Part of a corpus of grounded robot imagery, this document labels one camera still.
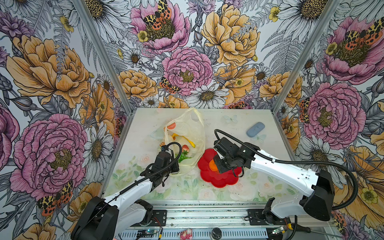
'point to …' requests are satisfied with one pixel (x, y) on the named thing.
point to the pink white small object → (186, 234)
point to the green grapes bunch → (182, 157)
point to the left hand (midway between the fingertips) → (177, 165)
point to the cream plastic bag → (188, 130)
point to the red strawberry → (185, 147)
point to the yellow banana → (174, 135)
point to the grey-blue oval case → (255, 129)
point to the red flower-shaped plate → (218, 180)
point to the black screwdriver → (308, 230)
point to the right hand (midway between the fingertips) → (221, 171)
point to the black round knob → (216, 233)
